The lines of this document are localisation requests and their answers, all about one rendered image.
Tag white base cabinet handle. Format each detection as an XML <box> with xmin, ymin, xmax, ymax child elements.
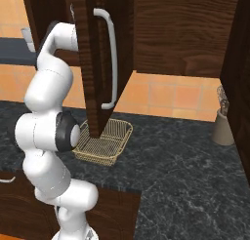
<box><xmin>0</xmin><ymin>176</ymin><xmax>17</xmax><ymax>184</ymax></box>

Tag dark grey wall shelf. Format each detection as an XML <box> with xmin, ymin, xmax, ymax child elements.
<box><xmin>0</xmin><ymin>37</ymin><xmax>38</xmax><ymax>67</ymax></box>

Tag dark wood cabinet door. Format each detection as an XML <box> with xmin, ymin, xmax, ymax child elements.
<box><xmin>70</xmin><ymin>0</ymin><xmax>135</xmax><ymax>140</ymax></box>

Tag yellow wire basket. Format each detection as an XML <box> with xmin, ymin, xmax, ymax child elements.
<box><xmin>71</xmin><ymin>117</ymin><xmax>134</xmax><ymax>167</ymax></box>

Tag dark wood base cabinet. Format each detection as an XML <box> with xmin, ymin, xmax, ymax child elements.
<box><xmin>0</xmin><ymin>170</ymin><xmax>143</xmax><ymax>240</ymax></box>

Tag dark wood wall cabinet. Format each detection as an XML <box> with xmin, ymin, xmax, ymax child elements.
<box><xmin>21</xmin><ymin>0</ymin><xmax>242</xmax><ymax>79</ymax></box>

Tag dark wood tall cabinet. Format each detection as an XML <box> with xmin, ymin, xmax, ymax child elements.
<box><xmin>220</xmin><ymin>0</ymin><xmax>250</xmax><ymax>186</ymax></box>

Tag white cabinet door handle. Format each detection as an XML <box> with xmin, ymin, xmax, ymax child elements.
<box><xmin>93</xmin><ymin>8</ymin><xmax>119</xmax><ymax>110</ymax></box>

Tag grey utensils in pot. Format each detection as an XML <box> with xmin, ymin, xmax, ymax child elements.
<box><xmin>216</xmin><ymin>84</ymin><xmax>230</xmax><ymax>117</ymax></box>

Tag beige utensil pot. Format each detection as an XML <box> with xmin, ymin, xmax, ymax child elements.
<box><xmin>210</xmin><ymin>108</ymin><xmax>235</xmax><ymax>146</ymax></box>

